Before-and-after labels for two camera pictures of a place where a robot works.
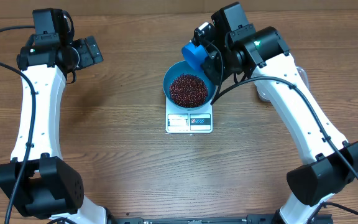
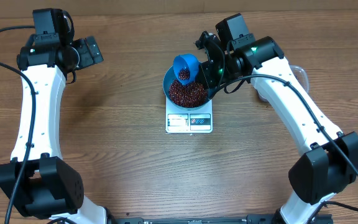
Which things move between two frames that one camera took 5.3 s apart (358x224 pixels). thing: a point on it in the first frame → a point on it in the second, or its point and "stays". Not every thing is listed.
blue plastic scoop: [194, 56] → [189, 61]
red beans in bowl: [188, 91] stays
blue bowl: [182, 68] stays
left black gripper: [89, 58] stays
